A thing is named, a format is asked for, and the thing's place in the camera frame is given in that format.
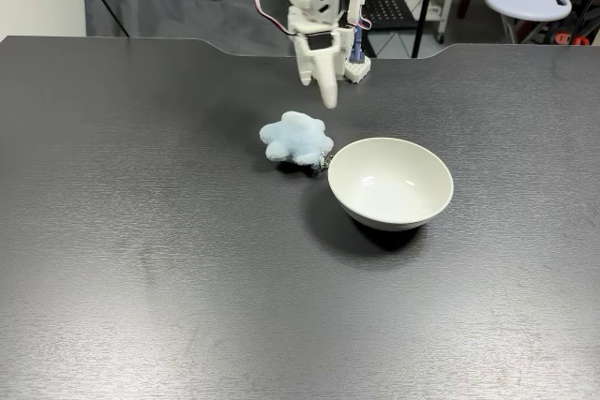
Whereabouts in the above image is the black perforated panel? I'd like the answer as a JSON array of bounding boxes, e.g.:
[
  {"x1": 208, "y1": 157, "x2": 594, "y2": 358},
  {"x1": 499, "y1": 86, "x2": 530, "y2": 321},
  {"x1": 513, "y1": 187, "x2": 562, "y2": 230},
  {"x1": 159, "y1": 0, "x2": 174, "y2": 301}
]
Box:
[{"x1": 361, "y1": 0, "x2": 423, "y2": 30}]

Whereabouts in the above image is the black stand pole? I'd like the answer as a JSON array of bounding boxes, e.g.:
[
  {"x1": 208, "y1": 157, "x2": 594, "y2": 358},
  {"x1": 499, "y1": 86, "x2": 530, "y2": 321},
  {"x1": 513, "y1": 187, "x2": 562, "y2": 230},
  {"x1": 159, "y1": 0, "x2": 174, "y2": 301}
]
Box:
[{"x1": 411, "y1": 0, "x2": 441, "y2": 60}]

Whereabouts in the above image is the white bowl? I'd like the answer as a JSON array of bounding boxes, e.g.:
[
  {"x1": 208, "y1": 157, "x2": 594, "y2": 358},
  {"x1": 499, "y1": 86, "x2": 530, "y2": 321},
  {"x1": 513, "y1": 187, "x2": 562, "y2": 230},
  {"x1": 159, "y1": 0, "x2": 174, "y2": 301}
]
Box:
[{"x1": 326, "y1": 137, "x2": 455, "y2": 231}]

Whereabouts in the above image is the skyblue plush doll with keychain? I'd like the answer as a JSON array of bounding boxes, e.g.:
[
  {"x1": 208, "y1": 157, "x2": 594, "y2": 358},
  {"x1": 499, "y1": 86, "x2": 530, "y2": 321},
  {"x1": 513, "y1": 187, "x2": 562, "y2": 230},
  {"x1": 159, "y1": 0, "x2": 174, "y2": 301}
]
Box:
[{"x1": 259, "y1": 111, "x2": 337, "y2": 179}]

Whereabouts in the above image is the white round stool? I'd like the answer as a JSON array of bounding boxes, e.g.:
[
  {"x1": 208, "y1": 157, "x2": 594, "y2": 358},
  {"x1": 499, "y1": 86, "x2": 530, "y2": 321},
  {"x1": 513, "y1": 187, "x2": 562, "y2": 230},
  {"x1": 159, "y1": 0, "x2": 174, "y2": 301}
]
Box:
[{"x1": 484, "y1": 0, "x2": 574, "y2": 45}]

